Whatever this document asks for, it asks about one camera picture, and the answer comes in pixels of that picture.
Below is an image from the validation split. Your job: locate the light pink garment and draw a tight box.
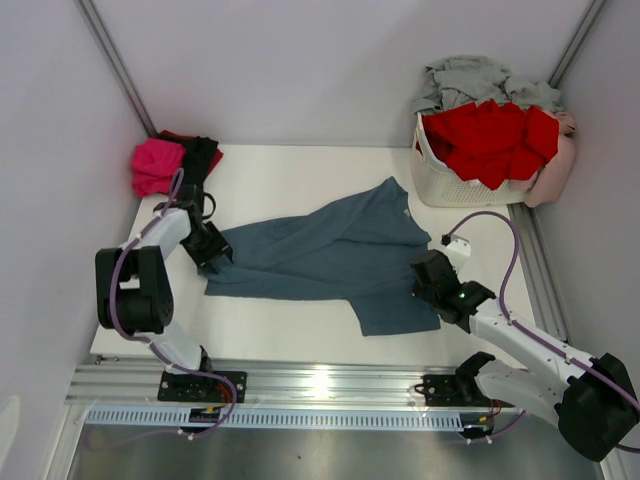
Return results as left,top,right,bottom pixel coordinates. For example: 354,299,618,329
524,111,577,208

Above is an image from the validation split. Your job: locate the folded black t-shirt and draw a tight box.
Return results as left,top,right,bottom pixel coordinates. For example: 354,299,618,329
178,137,218,188

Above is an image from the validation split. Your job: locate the left corner aluminium post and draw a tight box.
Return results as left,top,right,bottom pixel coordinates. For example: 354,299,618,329
74,0,157,137

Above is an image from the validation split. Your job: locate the folded dark red t-shirt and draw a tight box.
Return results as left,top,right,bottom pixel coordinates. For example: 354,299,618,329
157,130,224,176

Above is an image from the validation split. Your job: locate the right side aluminium rail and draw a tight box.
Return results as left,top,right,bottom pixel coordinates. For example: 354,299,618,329
508,203,571,344

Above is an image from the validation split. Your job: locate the white laundry basket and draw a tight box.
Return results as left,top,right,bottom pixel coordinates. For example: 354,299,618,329
410,113,525,208

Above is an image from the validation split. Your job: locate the right corner aluminium post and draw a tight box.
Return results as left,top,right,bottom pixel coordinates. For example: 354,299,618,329
547,0,612,89

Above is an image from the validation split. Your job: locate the red t-shirt in basket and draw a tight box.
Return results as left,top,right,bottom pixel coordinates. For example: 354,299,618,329
422,100,560,190

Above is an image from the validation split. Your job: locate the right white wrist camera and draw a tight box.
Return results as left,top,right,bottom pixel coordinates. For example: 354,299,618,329
444,237,472,274

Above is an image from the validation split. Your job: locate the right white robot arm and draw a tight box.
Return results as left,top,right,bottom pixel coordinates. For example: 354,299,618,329
411,250,639,462

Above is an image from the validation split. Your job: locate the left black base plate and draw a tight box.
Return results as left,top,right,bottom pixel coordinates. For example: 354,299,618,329
157,372,232,404

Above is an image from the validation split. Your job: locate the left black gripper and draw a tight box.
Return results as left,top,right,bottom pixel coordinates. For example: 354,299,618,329
180,221,232,274

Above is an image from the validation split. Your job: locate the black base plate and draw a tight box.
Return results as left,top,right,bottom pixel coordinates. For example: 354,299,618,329
413,374,511,408
157,372,232,404

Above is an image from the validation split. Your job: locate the grey t-shirt in basket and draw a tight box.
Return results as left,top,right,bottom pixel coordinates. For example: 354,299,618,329
413,55,562,115

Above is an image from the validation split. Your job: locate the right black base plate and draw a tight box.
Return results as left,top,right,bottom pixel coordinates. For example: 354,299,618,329
413,374,511,408

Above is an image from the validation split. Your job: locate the folded pink t-shirt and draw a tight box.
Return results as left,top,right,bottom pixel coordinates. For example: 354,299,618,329
131,138,186,198

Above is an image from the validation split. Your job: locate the aluminium mounting rail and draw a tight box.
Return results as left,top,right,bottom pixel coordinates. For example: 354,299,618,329
66,363,612,414

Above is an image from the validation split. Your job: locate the corner aluminium post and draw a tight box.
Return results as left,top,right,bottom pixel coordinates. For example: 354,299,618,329
74,0,157,137
547,0,612,89

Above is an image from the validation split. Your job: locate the blue-grey t-shirt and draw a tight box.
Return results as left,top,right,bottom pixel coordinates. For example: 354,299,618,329
203,177,440,336

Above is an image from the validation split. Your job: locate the white slotted cable duct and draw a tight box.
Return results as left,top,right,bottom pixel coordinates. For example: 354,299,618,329
85,406,464,432

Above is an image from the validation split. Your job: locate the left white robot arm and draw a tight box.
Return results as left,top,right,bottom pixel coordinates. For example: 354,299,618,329
95,184,233,401

